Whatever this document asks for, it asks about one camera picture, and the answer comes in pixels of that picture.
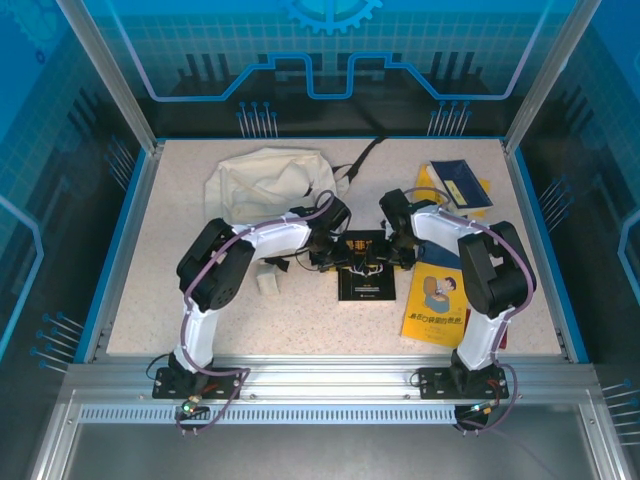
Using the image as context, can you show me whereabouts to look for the black book with yellow title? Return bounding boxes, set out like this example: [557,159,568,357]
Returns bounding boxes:
[337,229,399,303]

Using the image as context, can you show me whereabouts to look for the plain navy blue book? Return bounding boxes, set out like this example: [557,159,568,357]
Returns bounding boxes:
[417,242,461,271]

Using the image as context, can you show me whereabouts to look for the yellow book with cartoon figure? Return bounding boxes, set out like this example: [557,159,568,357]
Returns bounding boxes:
[399,259,469,349]

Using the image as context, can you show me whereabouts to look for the dark blue book yellow label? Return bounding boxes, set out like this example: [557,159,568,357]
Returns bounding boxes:
[428,159,494,214]

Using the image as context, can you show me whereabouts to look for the beige canvas backpack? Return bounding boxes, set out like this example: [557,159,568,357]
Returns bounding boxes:
[203,135,389,297]

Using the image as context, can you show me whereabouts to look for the steel lower shelf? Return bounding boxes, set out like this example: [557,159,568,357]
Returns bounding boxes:
[29,389,624,480]

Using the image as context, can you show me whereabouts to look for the aluminium frame rail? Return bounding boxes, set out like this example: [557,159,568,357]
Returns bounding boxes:
[64,353,601,407]

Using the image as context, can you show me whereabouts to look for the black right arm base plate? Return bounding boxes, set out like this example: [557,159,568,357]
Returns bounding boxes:
[417,367,510,400]

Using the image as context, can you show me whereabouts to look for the blue and aluminium side rail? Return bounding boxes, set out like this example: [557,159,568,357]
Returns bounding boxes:
[74,142,166,364]
[499,138,592,364]

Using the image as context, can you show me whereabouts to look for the slotted grey cable duct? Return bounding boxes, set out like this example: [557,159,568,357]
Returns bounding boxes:
[78,405,459,426]

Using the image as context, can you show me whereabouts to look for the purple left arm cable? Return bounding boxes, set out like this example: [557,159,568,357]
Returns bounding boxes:
[174,189,336,439]

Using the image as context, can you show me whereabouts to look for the aluminium enclosure post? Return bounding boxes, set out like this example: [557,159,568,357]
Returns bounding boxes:
[502,0,604,155]
[53,0,166,155]

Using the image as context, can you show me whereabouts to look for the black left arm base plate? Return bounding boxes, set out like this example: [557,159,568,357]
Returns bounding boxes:
[152,366,245,400]

